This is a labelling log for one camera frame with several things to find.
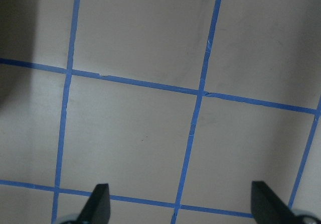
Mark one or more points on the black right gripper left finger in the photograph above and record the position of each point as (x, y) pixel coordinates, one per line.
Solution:
(97, 209)

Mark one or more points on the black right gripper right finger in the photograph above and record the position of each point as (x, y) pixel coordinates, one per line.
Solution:
(268, 208)

